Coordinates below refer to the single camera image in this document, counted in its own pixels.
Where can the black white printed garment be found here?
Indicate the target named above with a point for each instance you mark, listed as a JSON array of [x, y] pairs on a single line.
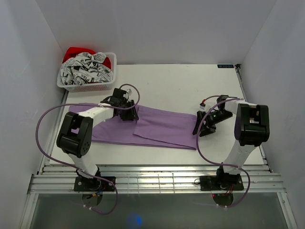
[[85, 68]]

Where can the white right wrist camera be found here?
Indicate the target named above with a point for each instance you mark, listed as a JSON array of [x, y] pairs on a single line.
[[202, 105]]

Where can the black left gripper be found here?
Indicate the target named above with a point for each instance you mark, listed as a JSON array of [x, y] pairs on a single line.
[[132, 115]]

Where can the white plastic laundry basket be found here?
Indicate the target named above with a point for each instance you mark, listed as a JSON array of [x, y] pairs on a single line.
[[93, 86]]

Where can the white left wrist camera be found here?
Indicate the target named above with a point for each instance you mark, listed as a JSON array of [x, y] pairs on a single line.
[[127, 94]]

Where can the red garment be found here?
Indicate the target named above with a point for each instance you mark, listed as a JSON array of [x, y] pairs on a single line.
[[73, 51]]

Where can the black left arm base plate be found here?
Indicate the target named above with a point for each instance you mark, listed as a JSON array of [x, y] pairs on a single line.
[[83, 184]]

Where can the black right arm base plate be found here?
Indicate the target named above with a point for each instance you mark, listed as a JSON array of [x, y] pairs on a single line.
[[214, 183]]

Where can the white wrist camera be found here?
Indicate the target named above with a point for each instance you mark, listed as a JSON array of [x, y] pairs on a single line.
[[202, 105], [127, 94]]

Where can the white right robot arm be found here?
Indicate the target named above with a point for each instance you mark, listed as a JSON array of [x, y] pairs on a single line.
[[251, 129]]

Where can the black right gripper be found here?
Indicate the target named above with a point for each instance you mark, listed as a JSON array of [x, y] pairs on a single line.
[[208, 128]]

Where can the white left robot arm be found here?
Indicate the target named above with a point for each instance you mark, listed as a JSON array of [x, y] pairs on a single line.
[[75, 135]]

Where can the dark table label sticker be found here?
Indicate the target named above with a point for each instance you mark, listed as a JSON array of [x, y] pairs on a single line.
[[225, 66]]

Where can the purple trousers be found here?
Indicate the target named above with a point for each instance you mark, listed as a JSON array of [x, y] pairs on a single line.
[[157, 128]]

